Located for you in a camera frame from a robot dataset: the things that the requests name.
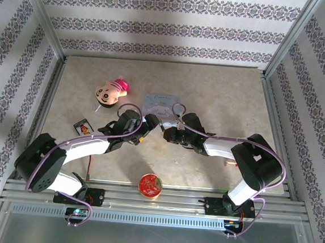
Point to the round red gold tin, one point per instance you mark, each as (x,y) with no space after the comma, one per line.
(150,186)

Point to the aluminium right side rail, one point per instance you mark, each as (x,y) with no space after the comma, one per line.
(271,108)

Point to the left control board green light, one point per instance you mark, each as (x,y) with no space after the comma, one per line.
(77,211)

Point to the light blue cartoon box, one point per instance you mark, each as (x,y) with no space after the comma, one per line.
(155,104)

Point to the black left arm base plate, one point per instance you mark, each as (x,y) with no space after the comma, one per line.
(99,197)

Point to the aluminium front frame rail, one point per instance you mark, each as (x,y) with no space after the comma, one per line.
(122,193)

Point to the right control board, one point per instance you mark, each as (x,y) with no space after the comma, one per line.
(233,224)

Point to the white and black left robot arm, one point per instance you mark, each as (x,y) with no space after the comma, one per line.
(86,149)

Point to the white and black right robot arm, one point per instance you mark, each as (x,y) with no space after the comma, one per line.
(250,163)

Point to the aluminium right frame post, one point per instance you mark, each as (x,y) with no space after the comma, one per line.
(290,39)

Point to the aluminium left frame post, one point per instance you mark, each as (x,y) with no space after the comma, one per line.
(43,17)

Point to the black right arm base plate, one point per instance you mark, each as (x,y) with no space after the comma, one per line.
(211,208)

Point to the cartoon boy plush doll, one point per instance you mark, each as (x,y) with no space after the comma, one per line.
(106,95)

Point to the aluminium frame post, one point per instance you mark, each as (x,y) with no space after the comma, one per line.
(290,39)
(43,17)

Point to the aluminium left side rail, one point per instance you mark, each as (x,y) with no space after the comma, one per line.
(52,89)

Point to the small black printed card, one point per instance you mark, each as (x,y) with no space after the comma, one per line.
(83,128)

